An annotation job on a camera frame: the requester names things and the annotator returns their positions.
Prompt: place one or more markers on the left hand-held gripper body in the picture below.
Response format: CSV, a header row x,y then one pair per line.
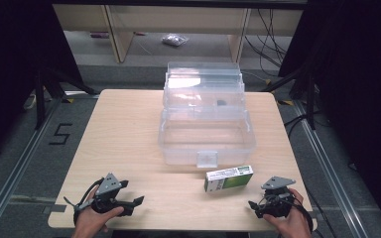
x,y
108,185

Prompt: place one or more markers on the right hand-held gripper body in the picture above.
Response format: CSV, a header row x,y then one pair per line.
x,y
278,198

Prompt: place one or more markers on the person's right hand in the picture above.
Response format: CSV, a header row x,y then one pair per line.
x,y
292,221

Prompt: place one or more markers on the person's left hand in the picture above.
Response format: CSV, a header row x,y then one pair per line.
x,y
91,219

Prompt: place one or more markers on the white and green medicine box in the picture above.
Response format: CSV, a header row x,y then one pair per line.
x,y
228,178

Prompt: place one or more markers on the clear plastic storage box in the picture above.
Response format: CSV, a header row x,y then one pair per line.
x,y
206,132

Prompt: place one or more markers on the yellow and black floor tape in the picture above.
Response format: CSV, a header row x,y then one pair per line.
x,y
285,102

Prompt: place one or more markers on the black metal stand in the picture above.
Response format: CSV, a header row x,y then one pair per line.
x,y
40,99
310,99

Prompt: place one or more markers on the black curtain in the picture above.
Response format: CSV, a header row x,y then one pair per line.
x,y
360,82
13,66

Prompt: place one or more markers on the clear plastic bag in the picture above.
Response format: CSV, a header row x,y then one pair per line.
x,y
174,39

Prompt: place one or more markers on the beige wooden shelf unit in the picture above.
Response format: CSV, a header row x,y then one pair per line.
x,y
178,20

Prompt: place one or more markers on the metal floor rail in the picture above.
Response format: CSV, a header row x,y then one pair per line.
x,y
330,165
16,165

